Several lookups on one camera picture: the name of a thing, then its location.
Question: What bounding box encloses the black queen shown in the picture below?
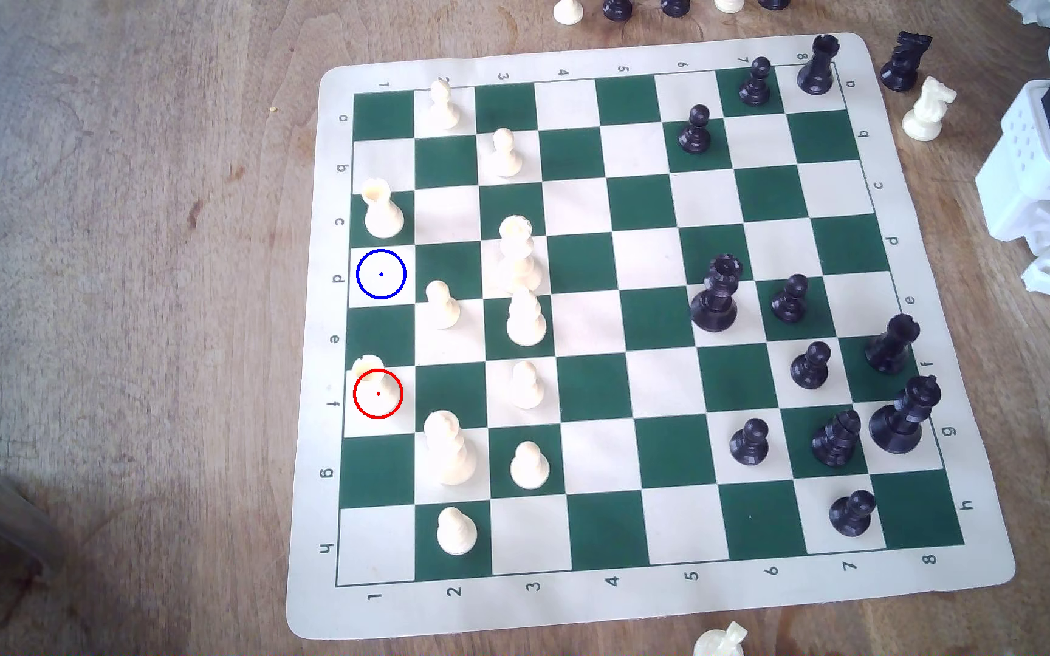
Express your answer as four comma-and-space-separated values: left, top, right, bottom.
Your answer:
690, 253, 745, 333

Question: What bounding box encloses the white knight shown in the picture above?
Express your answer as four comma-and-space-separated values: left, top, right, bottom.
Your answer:
693, 621, 749, 656
901, 75, 958, 142
351, 354, 403, 420

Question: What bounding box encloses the black king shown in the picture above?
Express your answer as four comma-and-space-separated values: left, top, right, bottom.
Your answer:
868, 374, 942, 456

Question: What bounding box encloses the white rook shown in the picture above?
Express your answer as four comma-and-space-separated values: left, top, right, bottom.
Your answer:
361, 179, 406, 240

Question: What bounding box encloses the black bishop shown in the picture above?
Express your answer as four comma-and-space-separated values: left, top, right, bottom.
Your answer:
864, 313, 922, 375

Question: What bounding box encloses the white king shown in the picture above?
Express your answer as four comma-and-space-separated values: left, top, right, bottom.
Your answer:
496, 215, 544, 295

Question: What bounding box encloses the green and white chess mat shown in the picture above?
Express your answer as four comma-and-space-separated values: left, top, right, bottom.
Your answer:
286, 33, 1017, 641

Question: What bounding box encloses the black pawn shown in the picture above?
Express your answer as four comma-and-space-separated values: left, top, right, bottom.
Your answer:
678, 104, 713, 154
729, 417, 770, 468
738, 56, 774, 107
829, 489, 877, 538
790, 341, 832, 390
770, 273, 811, 324

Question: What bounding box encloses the black knight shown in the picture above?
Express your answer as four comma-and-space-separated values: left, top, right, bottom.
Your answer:
811, 409, 862, 470
879, 30, 933, 93

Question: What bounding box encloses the black rook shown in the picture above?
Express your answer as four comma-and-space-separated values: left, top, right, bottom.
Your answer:
797, 35, 840, 96

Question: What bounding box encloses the white bishop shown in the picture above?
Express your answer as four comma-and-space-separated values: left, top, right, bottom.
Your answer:
505, 287, 548, 348

